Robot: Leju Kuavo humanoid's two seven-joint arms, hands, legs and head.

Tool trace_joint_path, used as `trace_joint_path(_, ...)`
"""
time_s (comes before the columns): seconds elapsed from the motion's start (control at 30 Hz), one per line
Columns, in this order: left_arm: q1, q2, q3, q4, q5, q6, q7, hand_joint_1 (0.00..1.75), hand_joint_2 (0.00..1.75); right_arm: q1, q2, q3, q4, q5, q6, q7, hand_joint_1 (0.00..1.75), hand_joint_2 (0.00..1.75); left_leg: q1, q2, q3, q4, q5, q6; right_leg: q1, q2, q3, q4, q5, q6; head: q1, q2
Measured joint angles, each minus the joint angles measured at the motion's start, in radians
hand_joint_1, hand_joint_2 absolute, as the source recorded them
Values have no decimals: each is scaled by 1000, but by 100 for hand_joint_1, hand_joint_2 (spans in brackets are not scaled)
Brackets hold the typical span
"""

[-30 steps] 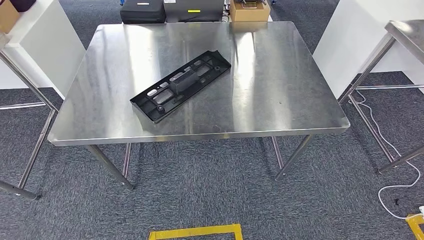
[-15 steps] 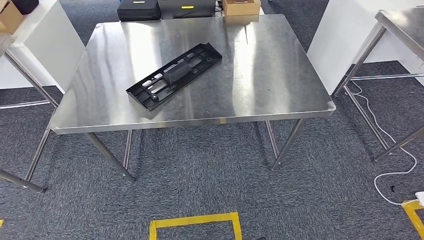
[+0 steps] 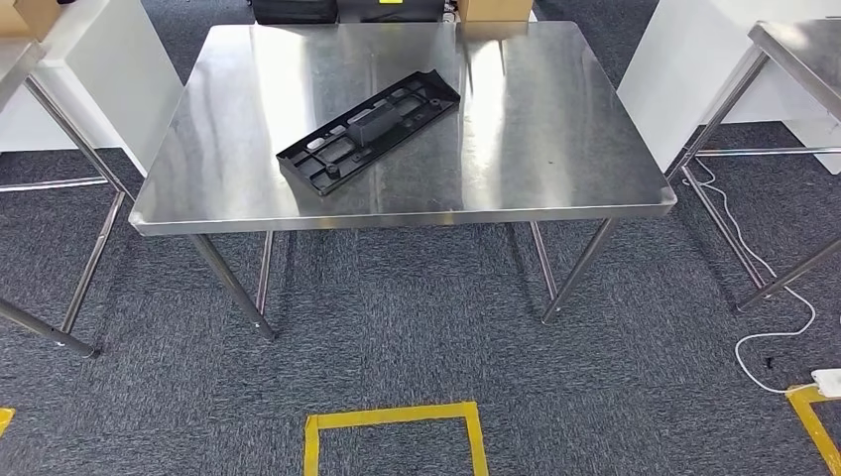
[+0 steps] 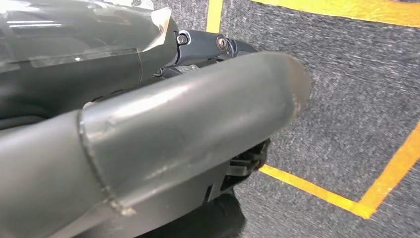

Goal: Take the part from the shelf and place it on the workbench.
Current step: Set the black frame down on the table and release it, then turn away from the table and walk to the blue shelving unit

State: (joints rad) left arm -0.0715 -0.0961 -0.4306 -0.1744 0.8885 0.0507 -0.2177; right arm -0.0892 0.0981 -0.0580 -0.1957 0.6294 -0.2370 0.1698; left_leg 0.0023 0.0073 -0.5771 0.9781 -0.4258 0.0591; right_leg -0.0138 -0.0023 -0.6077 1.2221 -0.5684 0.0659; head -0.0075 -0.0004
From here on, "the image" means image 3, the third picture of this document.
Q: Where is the grey laptop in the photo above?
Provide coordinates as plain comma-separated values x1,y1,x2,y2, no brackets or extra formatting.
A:
336,0,446,24

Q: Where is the black plastic panel part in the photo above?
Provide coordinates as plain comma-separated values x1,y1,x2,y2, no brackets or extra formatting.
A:
276,68,462,197

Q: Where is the black zip case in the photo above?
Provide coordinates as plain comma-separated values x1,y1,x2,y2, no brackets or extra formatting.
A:
251,0,339,26

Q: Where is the white box partition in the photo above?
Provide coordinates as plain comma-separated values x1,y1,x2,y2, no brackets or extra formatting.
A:
0,0,185,178
616,0,841,176

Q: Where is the steel workbench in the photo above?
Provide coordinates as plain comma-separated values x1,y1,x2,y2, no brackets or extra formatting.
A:
128,21,678,341

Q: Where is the white power adapter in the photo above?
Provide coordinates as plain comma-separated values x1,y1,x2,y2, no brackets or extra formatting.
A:
810,367,841,400

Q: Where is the brown cardboard box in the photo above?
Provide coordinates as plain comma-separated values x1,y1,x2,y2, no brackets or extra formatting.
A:
457,0,535,24
0,0,63,42

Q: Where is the white floor cable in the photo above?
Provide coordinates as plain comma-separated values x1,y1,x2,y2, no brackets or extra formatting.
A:
682,157,818,396

